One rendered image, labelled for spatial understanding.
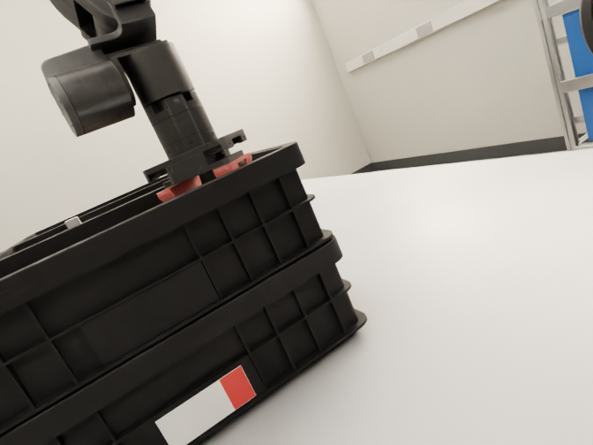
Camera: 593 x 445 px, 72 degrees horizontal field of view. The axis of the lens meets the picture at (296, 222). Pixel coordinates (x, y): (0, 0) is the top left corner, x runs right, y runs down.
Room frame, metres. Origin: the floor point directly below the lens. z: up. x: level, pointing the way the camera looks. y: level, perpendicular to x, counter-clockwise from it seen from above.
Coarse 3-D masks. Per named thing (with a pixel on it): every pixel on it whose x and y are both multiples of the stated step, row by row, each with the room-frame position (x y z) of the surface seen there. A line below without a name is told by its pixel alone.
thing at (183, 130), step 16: (176, 96) 0.43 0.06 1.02; (192, 96) 0.44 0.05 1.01; (160, 112) 0.43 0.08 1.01; (176, 112) 0.43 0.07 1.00; (192, 112) 0.43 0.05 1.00; (160, 128) 0.43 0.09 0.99; (176, 128) 0.43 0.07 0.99; (192, 128) 0.43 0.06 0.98; (208, 128) 0.44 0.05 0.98; (176, 144) 0.43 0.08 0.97; (192, 144) 0.43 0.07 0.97; (208, 144) 0.41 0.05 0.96; (224, 144) 0.41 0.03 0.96; (176, 160) 0.43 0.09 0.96; (160, 176) 0.44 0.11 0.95
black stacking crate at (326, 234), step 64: (256, 192) 0.40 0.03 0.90; (128, 256) 0.35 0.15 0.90; (192, 256) 0.37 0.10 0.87; (256, 256) 0.39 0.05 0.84; (0, 320) 0.32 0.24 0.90; (64, 320) 0.33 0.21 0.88; (128, 320) 0.34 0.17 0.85; (192, 320) 0.35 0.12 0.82; (0, 384) 0.31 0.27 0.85; (64, 384) 0.32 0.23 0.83
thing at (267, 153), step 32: (256, 160) 0.40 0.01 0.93; (288, 160) 0.41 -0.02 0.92; (192, 192) 0.37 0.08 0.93; (224, 192) 0.38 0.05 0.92; (128, 224) 0.35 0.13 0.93; (160, 224) 0.36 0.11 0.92; (64, 256) 0.33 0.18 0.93; (96, 256) 0.34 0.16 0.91; (0, 288) 0.31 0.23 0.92; (32, 288) 0.32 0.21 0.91
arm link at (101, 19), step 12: (60, 0) 0.48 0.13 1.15; (72, 0) 0.46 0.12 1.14; (84, 0) 0.45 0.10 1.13; (96, 0) 0.45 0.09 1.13; (60, 12) 0.50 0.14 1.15; (72, 12) 0.48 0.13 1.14; (84, 12) 0.48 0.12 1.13; (96, 12) 0.45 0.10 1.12; (108, 12) 0.44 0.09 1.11; (72, 24) 0.50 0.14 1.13; (84, 24) 0.49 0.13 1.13; (96, 24) 0.46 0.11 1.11; (108, 24) 0.45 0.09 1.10; (84, 36) 0.50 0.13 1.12; (96, 36) 0.50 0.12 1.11
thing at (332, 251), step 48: (336, 240) 0.42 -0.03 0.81; (288, 288) 0.39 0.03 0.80; (336, 288) 0.42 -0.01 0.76; (192, 336) 0.35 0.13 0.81; (240, 336) 0.37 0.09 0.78; (288, 336) 0.39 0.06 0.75; (336, 336) 0.41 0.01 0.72; (96, 384) 0.32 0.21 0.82; (144, 384) 0.34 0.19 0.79; (192, 384) 0.35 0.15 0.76; (48, 432) 0.30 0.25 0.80; (96, 432) 0.32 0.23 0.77; (144, 432) 0.33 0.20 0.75
